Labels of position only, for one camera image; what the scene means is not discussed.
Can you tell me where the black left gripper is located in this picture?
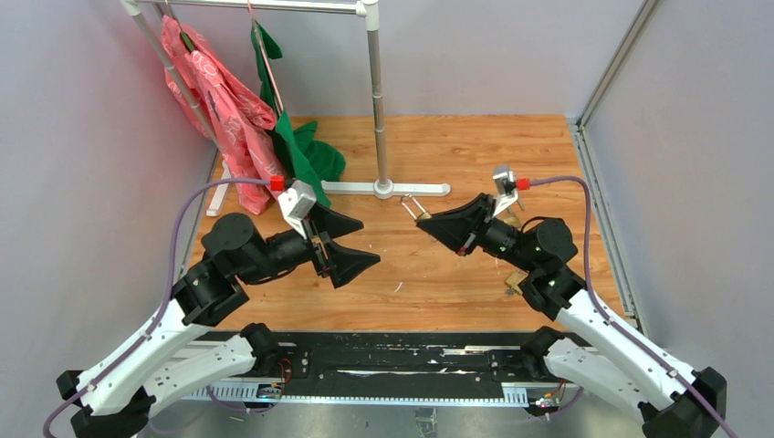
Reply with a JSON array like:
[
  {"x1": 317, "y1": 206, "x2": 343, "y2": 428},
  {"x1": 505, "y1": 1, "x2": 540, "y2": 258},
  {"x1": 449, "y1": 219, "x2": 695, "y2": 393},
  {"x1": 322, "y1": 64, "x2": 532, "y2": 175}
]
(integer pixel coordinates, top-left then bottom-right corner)
[{"x1": 240, "y1": 201, "x2": 382, "y2": 286}]

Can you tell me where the small brass padlock with key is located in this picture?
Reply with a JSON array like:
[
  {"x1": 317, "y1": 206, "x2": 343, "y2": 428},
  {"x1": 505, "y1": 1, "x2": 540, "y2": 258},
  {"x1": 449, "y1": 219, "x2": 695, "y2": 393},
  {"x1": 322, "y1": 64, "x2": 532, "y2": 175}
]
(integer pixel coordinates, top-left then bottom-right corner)
[{"x1": 400, "y1": 193, "x2": 432, "y2": 222}]

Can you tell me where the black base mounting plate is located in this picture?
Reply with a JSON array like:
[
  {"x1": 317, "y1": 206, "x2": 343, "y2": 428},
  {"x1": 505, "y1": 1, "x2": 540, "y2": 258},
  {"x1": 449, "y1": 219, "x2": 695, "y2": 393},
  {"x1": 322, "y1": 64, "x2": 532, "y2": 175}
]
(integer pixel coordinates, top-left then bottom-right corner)
[{"x1": 220, "y1": 329, "x2": 604, "y2": 401}]

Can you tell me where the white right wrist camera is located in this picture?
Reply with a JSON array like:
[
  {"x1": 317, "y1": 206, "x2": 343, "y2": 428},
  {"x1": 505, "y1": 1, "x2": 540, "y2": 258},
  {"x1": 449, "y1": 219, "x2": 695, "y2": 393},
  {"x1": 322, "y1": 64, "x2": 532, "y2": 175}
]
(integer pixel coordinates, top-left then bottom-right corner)
[{"x1": 492, "y1": 164, "x2": 519, "y2": 217}]

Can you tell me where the brass padlock near back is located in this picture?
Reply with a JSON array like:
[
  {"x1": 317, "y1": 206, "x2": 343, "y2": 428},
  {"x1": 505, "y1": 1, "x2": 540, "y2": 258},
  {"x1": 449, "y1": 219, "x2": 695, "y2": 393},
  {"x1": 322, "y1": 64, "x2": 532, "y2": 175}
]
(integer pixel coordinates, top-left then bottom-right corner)
[{"x1": 499, "y1": 206, "x2": 522, "y2": 229}]

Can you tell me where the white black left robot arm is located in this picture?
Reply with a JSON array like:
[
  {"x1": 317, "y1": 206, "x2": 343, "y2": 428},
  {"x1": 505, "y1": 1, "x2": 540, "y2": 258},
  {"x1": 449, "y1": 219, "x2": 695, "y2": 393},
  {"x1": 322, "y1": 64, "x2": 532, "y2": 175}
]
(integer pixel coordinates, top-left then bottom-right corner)
[{"x1": 57, "y1": 204, "x2": 380, "y2": 437}]

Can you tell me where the slotted grey cable duct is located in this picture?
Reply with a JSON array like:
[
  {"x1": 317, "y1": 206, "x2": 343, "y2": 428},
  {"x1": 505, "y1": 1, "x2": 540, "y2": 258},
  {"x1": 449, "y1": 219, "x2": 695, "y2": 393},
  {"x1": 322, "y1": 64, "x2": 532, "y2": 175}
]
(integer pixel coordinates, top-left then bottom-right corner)
[{"x1": 182, "y1": 381, "x2": 530, "y2": 408}]

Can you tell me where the green garment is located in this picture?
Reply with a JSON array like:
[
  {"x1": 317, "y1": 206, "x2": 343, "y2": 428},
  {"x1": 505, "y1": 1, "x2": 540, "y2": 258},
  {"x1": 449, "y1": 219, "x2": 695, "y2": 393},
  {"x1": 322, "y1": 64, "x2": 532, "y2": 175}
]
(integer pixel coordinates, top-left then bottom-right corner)
[{"x1": 250, "y1": 22, "x2": 346, "y2": 207}]

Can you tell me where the brass padlock near front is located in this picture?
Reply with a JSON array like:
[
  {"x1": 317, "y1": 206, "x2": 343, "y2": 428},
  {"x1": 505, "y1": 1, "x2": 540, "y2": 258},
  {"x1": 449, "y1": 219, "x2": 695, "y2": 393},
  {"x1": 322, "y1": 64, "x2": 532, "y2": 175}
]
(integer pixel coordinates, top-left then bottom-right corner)
[{"x1": 504, "y1": 269, "x2": 528, "y2": 297}]

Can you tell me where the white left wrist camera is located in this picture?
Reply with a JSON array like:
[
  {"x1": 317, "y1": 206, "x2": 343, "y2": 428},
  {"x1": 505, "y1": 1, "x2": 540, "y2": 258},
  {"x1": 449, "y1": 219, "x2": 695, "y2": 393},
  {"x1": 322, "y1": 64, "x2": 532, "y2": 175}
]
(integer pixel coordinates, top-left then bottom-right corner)
[{"x1": 277, "y1": 180, "x2": 317, "y2": 239}]

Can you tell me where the white metal clothes rack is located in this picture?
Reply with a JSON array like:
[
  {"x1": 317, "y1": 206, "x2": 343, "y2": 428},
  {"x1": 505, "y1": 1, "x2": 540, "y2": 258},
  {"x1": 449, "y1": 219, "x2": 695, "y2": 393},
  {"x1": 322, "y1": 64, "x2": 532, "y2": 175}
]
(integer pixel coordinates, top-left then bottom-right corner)
[{"x1": 120, "y1": 0, "x2": 451, "y2": 200}]

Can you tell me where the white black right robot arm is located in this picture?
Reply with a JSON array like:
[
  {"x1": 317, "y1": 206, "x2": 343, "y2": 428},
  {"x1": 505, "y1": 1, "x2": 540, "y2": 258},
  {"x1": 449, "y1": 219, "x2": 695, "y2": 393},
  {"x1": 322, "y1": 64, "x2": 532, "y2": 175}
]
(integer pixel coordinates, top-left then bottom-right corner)
[{"x1": 415, "y1": 193, "x2": 727, "y2": 437}]

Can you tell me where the pink patterned garment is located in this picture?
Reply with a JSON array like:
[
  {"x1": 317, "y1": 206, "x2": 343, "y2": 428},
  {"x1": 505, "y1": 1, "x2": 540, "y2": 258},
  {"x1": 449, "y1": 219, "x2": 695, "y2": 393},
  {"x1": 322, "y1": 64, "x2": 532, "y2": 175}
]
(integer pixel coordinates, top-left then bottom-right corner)
[{"x1": 161, "y1": 16, "x2": 291, "y2": 180}]

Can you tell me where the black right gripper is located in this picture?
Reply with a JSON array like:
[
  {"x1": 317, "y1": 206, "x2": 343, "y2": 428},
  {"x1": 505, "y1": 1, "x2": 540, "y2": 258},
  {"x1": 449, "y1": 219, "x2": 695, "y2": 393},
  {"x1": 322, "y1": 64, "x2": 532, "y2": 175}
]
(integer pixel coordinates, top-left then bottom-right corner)
[{"x1": 418, "y1": 192, "x2": 539, "y2": 273}]

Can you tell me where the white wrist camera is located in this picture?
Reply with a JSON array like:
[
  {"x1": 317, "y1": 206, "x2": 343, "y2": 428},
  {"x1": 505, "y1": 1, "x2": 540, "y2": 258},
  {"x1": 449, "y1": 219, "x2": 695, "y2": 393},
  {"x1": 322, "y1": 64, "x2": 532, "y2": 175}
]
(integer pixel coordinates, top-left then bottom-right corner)
[
  {"x1": 277, "y1": 180, "x2": 317, "y2": 239},
  {"x1": 492, "y1": 164, "x2": 519, "y2": 217}
]

